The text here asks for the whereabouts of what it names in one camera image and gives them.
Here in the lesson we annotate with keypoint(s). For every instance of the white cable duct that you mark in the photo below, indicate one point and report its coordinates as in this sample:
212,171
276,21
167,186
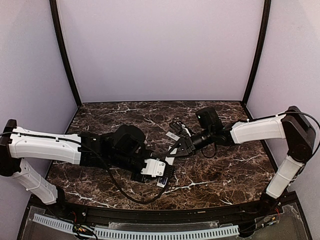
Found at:
206,234
53,223

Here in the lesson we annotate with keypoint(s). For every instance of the right white cable duct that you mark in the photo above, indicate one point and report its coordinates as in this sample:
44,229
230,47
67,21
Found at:
206,234

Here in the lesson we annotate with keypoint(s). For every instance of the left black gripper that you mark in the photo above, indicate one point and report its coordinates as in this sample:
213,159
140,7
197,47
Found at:
139,176

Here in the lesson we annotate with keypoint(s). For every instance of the white battery cover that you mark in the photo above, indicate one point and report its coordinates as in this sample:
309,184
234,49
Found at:
172,136

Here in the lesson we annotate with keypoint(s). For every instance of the left white cable duct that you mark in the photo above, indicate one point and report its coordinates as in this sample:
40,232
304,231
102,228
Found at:
53,223

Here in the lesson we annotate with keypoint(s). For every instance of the white remote control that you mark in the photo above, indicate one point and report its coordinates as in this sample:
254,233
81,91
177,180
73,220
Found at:
162,181

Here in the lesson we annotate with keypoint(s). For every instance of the black frame post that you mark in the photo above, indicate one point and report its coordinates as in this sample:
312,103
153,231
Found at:
258,51
63,52

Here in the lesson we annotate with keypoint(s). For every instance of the left black frame post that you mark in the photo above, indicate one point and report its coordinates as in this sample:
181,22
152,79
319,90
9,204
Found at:
63,52

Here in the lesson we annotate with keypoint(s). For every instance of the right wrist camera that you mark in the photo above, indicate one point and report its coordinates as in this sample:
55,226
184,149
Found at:
180,128

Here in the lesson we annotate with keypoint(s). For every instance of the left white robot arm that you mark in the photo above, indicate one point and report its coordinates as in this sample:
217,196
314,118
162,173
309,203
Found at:
125,149

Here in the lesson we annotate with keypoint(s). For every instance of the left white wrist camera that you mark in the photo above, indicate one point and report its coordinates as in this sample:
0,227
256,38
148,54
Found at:
153,167

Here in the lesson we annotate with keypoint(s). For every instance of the black front rail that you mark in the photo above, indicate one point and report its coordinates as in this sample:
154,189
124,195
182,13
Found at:
235,214

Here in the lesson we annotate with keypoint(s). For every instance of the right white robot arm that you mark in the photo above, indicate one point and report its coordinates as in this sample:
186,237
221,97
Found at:
291,125

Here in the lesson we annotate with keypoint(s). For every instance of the right black frame post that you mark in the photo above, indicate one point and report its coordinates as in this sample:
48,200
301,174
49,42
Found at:
258,51

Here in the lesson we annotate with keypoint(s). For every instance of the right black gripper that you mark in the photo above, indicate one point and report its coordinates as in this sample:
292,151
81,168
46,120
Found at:
188,143

